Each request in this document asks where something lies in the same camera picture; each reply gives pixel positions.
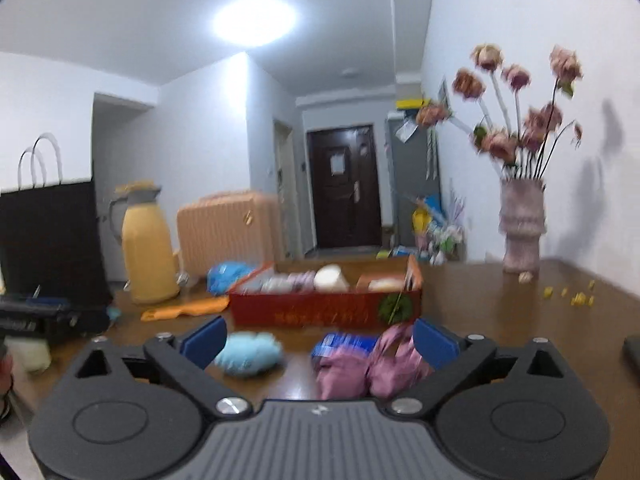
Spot yellow white plush toy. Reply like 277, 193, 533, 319
356, 273, 406, 292

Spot white soft roll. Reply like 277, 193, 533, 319
314, 264, 349, 292

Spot person's left hand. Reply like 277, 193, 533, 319
0, 344, 13, 424

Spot orange box flap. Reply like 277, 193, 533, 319
141, 296, 229, 322

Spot light blue plush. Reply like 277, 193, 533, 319
214, 332, 283, 377

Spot black paper shopping bag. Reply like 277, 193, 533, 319
1, 171, 113, 308

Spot blue plastic tissue pack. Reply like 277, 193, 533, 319
206, 261, 257, 296

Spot fallen rose petal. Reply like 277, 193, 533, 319
518, 272, 533, 284

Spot blue packet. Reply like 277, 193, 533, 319
310, 333, 378, 360

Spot yellow thermos jug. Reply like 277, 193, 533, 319
107, 181, 180, 304

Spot orange red cardboard box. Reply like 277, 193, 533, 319
229, 256, 423, 330

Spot yellow crumbs on table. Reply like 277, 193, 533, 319
542, 280, 597, 307

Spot pink ribbed suitcase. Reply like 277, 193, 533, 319
176, 191, 284, 278

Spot pink textured vase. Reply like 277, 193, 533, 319
499, 179, 547, 274

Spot grey refrigerator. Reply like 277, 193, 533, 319
385, 110, 440, 247

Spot dried pink roses bouquet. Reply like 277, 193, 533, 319
416, 44, 584, 182

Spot dark brown entrance door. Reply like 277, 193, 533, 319
307, 125, 382, 249

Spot purple drawstring pouch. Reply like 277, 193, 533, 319
317, 324, 433, 400

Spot metal wire storage rack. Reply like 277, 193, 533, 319
411, 208, 464, 266

